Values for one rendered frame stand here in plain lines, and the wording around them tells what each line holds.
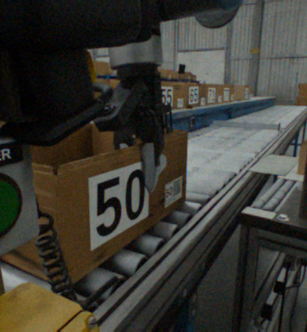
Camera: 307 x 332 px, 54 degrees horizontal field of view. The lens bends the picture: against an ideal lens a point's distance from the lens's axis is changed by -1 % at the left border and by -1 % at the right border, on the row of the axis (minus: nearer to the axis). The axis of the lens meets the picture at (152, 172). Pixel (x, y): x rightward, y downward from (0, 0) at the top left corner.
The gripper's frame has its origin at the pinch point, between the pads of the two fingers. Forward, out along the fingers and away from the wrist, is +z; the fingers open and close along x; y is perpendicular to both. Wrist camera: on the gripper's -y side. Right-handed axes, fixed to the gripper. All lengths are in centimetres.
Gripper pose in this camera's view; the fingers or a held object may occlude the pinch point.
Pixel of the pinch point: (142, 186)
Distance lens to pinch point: 53.6
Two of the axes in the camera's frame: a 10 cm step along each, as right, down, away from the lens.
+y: 4.9, -2.4, 8.4
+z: 0.9, 9.7, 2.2
